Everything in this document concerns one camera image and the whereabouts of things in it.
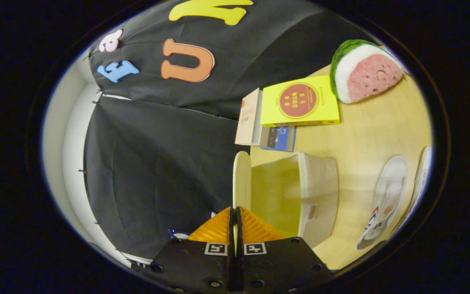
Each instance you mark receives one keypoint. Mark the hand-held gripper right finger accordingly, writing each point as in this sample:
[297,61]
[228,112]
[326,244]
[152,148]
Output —
[276,263]

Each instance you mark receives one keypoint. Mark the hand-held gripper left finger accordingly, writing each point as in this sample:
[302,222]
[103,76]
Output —
[198,265]

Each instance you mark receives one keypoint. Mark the beige fabric storage box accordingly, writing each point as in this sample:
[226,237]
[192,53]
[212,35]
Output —
[316,183]

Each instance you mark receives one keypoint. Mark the white canvas shoe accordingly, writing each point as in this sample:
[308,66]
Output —
[420,183]
[386,200]

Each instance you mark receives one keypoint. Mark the lit computer screen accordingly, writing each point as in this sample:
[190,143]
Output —
[178,234]

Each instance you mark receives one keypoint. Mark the white angled panel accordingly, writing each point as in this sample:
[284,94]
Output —
[137,259]

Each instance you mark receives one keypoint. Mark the blue book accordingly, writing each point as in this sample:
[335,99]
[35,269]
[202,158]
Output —
[286,139]

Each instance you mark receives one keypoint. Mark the beige book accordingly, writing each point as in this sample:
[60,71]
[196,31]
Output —
[248,122]

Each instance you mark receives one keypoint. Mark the yellow book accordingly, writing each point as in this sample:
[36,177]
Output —
[324,102]

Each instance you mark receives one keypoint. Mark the watermelon slice plush toy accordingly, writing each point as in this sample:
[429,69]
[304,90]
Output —
[365,73]

